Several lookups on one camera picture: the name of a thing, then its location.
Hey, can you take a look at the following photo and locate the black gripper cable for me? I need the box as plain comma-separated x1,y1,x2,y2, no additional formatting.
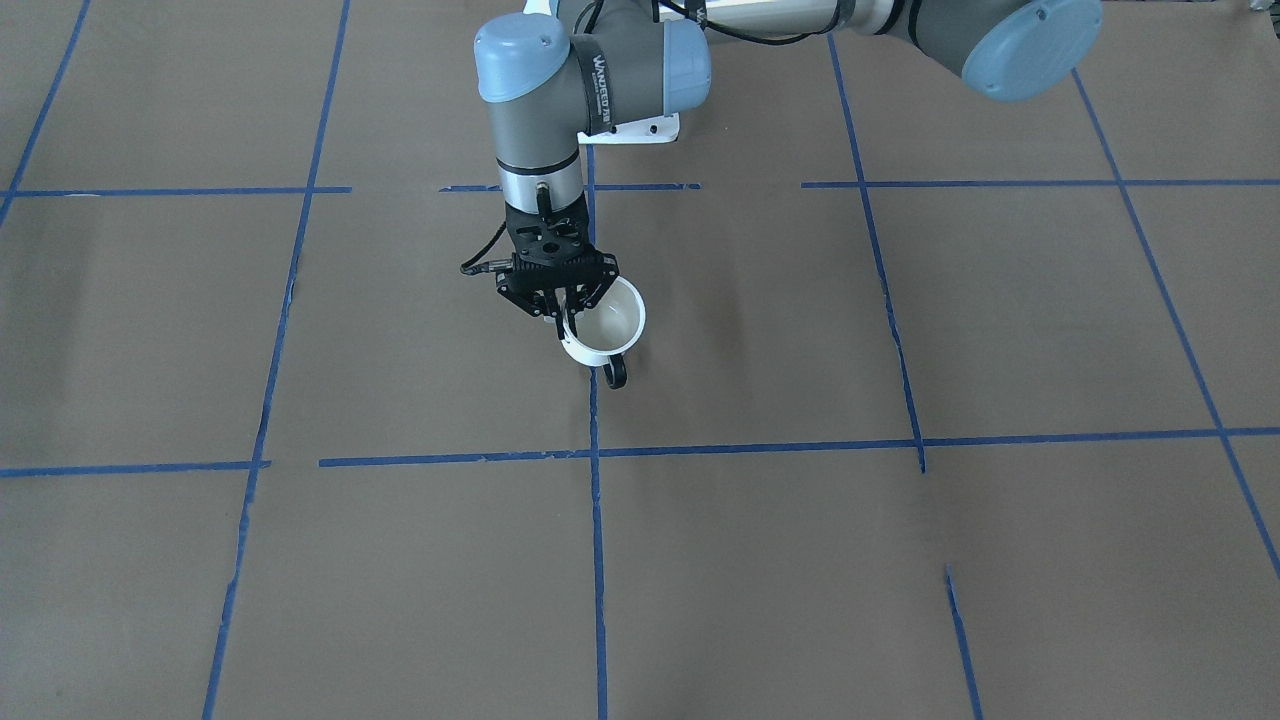
460,218,516,279

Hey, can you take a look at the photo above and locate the brown paper table cover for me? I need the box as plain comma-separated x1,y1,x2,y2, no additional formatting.
3,1,1277,719

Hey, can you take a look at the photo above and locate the white mug black handle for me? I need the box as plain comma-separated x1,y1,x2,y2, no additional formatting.
559,277,646,389

